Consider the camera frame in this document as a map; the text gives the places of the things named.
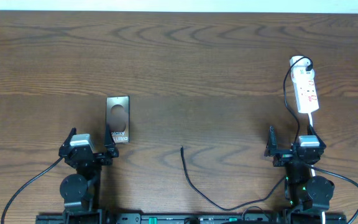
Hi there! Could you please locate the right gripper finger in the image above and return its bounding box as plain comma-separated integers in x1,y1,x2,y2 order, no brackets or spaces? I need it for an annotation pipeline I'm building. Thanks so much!
265,126,277,152
307,124,317,136

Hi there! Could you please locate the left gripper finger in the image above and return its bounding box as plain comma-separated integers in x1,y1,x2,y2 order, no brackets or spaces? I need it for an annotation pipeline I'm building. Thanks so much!
104,124,116,151
62,128,76,147

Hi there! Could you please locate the black charging cable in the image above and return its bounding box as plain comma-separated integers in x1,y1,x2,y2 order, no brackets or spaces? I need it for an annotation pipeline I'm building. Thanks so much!
180,56,314,212

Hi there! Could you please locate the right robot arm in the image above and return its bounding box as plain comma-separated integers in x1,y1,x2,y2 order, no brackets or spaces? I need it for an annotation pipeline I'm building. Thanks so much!
264,126,335,223

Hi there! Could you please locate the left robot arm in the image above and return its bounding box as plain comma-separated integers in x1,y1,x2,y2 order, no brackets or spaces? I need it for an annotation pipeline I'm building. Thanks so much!
58,125,119,224

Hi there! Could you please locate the white power strip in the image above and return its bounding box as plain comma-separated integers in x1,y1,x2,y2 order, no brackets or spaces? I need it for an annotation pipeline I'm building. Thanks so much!
290,55,319,114

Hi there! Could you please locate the white power strip cord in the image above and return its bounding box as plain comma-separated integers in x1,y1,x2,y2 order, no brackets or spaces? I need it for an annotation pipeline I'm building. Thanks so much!
308,112,326,224

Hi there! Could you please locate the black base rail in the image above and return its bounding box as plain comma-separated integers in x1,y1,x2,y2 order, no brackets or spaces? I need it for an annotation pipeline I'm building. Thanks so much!
35,212,347,224

